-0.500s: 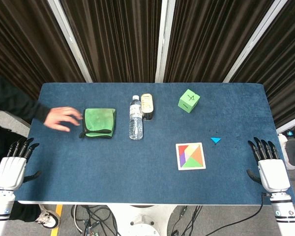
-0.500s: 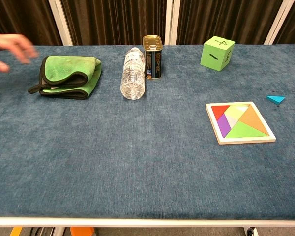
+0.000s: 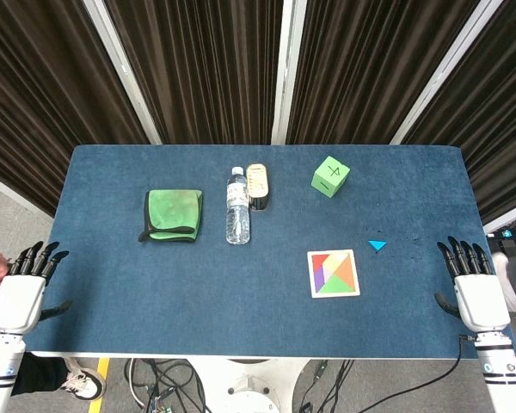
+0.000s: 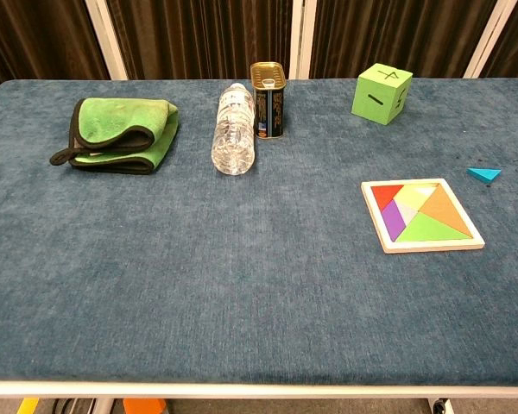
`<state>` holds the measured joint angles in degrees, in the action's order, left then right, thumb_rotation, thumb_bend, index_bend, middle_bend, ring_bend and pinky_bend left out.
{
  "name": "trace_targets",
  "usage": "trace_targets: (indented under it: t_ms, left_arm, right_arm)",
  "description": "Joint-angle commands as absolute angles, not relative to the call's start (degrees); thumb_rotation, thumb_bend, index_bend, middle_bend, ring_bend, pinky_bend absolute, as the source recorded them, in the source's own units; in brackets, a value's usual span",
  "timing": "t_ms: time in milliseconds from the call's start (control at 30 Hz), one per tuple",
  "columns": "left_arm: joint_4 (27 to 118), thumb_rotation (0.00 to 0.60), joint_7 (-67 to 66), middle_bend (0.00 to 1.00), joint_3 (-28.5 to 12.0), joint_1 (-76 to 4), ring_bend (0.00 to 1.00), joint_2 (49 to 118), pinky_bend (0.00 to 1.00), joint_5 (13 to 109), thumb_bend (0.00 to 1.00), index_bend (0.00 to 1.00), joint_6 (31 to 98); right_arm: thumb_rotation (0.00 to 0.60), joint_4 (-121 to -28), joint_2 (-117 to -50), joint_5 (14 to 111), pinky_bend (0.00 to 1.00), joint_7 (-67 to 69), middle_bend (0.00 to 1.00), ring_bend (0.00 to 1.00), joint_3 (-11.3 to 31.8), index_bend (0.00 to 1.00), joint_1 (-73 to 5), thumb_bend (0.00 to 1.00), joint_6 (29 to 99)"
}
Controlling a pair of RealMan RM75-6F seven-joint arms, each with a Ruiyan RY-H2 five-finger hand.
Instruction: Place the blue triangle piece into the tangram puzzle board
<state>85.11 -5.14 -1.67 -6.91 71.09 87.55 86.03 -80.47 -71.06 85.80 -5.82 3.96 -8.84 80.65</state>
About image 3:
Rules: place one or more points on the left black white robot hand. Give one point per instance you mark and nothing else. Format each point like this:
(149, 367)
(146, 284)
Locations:
(19, 301)

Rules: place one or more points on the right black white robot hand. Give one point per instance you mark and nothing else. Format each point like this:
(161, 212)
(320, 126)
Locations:
(481, 301)

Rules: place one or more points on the blue triangle piece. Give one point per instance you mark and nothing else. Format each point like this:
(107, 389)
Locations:
(376, 244)

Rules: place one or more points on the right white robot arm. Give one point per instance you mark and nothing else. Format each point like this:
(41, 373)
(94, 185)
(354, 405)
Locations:
(501, 370)

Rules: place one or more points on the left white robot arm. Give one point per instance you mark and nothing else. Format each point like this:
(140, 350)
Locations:
(2, 365)

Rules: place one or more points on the plain white shoe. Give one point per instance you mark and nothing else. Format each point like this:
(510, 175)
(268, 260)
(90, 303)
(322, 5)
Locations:
(501, 275)

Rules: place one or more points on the dark trouser leg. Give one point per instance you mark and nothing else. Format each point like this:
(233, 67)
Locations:
(41, 376)

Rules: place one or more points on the white sneaker with laces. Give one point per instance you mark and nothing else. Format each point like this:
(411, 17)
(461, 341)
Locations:
(84, 383)

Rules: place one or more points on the yellow floor tape strip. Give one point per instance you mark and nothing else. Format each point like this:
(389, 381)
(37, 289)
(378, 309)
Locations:
(99, 383)

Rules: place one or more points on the dark brown curtain panel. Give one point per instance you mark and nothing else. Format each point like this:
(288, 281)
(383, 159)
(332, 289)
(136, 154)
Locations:
(198, 73)
(499, 129)
(370, 73)
(38, 99)

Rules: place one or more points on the wooden tangram tray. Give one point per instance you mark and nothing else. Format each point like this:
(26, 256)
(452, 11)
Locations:
(309, 275)

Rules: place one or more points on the folded green microfibre cloth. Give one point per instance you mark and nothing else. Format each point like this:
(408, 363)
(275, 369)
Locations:
(172, 213)

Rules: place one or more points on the blue fabric table cover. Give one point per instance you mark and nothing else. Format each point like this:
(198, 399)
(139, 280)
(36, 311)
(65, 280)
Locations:
(198, 301)

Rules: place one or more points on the green foam number cube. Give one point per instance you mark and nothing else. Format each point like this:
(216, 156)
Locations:
(329, 178)

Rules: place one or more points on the clear plastic water bottle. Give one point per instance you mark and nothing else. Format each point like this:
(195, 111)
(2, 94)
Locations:
(237, 215)

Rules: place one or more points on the black gold rectangular tin can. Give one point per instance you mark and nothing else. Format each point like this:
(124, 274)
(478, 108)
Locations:
(259, 183)

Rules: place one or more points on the white plastic bar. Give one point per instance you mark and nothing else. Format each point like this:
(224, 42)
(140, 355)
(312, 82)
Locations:
(509, 220)

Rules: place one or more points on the beige wooden table leg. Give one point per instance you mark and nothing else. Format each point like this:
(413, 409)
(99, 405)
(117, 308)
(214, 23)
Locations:
(445, 69)
(120, 69)
(286, 69)

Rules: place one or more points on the white table pedestal base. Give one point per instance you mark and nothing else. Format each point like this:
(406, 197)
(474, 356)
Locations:
(249, 387)

